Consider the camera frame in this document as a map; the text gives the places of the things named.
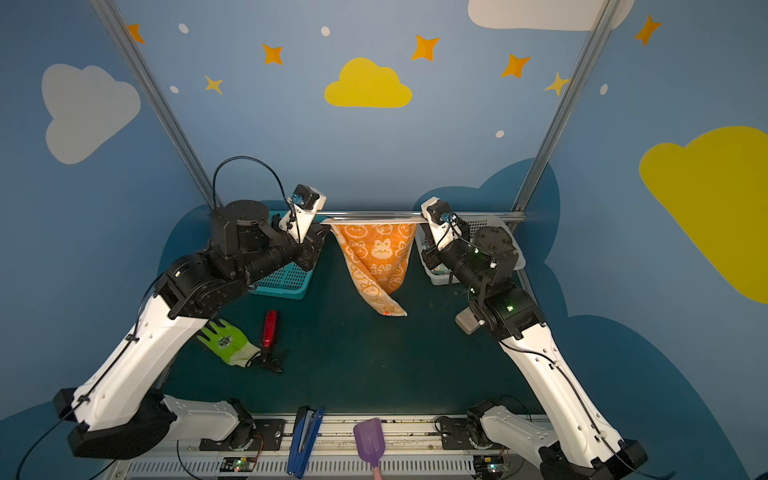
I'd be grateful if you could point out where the teal plastic basket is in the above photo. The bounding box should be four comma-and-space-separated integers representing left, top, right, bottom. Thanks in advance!
248, 211, 316, 301

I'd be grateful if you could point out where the orange cream patterned towel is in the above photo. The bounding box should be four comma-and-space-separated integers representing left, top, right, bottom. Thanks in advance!
330, 220, 419, 317

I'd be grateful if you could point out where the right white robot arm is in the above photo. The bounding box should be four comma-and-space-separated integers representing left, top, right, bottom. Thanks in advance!
423, 220, 648, 479

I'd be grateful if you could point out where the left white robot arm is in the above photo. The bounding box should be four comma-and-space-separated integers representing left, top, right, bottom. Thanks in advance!
53, 193, 329, 460

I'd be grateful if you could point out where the grey plastic basket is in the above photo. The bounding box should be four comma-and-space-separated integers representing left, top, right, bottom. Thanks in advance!
415, 216, 526, 286

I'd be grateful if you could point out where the grey sponge block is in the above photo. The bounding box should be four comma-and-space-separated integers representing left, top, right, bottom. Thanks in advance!
455, 307, 485, 335

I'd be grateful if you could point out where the blue stapler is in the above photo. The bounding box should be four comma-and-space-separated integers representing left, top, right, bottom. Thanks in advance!
286, 406, 325, 479

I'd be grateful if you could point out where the right green circuit board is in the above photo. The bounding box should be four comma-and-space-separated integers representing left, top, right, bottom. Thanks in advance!
471, 456, 507, 480

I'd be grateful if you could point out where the green circuit board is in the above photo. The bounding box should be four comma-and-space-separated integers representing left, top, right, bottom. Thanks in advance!
219, 457, 257, 474
471, 456, 507, 480

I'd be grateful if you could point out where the purple plastic scoop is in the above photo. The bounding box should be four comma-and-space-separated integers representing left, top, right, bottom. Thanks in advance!
353, 418, 386, 480

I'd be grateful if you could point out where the left green circuit board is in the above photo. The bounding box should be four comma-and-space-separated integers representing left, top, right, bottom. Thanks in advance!
219, 457, 257, 474

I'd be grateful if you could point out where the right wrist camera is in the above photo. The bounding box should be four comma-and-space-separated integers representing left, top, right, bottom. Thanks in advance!
421, 197, 462, 251

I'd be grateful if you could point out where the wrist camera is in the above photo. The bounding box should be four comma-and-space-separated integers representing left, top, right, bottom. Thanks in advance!
279, 184, 327, 244
421, 197, 462, 251

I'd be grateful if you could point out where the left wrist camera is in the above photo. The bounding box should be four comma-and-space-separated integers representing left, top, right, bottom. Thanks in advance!
279, 184, 327, 244

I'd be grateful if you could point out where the red handled tool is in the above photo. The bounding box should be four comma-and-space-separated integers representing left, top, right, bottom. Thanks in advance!
260, 310, 279, 350

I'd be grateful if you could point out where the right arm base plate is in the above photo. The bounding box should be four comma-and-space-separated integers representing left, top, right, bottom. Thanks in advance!
434, 416, 521, 453

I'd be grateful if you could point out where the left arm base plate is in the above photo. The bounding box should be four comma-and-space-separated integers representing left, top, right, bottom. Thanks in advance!
199, 418, 286, 452

